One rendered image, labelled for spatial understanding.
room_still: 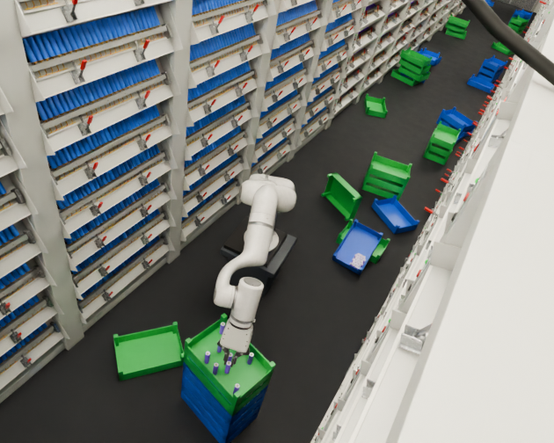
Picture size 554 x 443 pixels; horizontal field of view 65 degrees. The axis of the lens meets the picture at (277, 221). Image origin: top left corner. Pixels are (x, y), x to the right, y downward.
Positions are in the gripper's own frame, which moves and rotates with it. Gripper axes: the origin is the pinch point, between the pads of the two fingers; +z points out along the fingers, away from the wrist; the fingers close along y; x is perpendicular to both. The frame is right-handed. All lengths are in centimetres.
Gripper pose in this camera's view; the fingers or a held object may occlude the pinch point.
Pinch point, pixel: (229, 359)
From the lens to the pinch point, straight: 165.0
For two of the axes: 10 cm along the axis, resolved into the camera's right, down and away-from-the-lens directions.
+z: -2.7, 9.2, 2.9
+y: -9.5, -3.0, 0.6
